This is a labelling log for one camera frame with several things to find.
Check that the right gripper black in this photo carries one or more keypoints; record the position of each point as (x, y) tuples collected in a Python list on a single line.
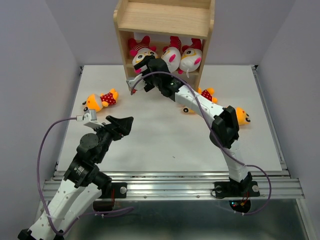
[(143, 63)]

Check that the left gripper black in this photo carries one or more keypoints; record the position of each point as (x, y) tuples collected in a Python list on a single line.
[(122, 126)]

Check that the white pink plush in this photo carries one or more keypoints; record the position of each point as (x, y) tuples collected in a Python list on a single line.
[(172, 54), (191, 57), (137, 51)]

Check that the orange plush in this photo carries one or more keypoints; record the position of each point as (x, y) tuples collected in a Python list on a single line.
[(98, 102), (242, 117)]

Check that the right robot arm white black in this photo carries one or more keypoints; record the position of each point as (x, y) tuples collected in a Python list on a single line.
[(222, 121)]

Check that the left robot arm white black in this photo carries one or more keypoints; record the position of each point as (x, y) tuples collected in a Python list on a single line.
[(83, 182)]

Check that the wooden shelf unit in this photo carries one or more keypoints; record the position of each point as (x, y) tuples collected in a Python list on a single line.
[(182, 18)]

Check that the orange plush facing up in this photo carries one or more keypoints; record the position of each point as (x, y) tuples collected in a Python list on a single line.
[(208, 93)]

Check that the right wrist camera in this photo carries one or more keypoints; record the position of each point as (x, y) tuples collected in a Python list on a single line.
[(135, 84)]

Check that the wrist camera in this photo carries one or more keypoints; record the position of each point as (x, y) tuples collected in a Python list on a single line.
[(89, 119), (135, 84)]

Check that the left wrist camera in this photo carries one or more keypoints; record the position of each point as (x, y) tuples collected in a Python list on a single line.
[(89, 119)]

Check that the aluminium mounting rail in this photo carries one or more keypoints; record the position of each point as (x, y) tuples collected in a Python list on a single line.
[(173, 186)]

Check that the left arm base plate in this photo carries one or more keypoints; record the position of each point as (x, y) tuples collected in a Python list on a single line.
[(118, 190)]

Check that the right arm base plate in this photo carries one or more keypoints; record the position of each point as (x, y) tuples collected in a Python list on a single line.
[(227, 189)]

